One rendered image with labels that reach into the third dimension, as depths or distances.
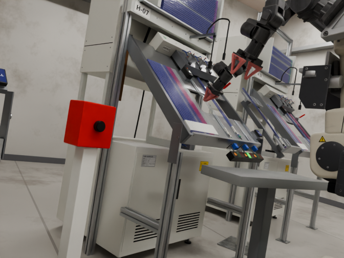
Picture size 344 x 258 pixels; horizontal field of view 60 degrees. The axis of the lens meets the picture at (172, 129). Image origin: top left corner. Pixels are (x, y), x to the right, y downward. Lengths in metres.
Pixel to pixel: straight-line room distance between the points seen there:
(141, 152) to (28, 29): 3.27
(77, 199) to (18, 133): 3.34
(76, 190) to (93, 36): 1.12
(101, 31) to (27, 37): 2.65
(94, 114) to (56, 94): 3.40
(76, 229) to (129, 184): 0.43
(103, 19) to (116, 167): 0.90
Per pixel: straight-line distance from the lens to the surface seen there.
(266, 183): 1.25
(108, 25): 1.89
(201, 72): 1.91
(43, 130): 4.46
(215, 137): 1.42
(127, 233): 1.60
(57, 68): 4.50
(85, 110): 1.07
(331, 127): 1.18
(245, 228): 1.94
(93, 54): 1.94
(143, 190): 1.58
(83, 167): 1.12
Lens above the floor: 0.73
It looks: level
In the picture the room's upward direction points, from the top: 9 degrees clockwise
